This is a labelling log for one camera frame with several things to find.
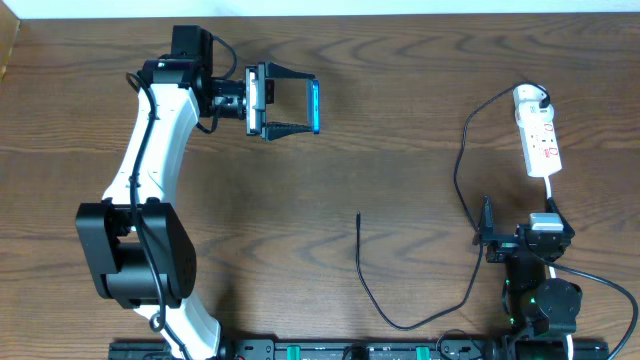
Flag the white power strip cord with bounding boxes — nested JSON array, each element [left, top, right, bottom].
[[542, 174, 575, 360]]

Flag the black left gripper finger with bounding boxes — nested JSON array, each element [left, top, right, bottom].
[[261, 122, 313, 141], [258, 62, 316, 80]]

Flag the white USB charger adapter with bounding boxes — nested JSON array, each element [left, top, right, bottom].
[[513, 85, 554, 128]]

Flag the blue Galaxy smartphone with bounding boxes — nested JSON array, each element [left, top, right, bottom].
[[307, 79, 320, 134]]

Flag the brown cardboard panel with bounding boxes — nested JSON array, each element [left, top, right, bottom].
[[0, 1, 21, 79]]

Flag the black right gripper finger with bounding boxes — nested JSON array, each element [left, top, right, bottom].
[[545, 197, 574, 235], [476, 196, 495, 241]]

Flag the white power strip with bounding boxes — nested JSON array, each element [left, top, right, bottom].
[[517, 93, 562, 178]]

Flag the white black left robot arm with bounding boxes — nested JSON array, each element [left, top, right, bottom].
[[75, 25, 320, 359]]

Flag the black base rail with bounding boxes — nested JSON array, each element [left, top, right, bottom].
[[106, 337, 609, 360]]

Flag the black charging cable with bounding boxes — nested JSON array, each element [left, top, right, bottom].
[[354, 81, 552, 332]]

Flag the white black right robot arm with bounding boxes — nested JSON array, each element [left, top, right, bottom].
[[474, 196, 582, 359]]

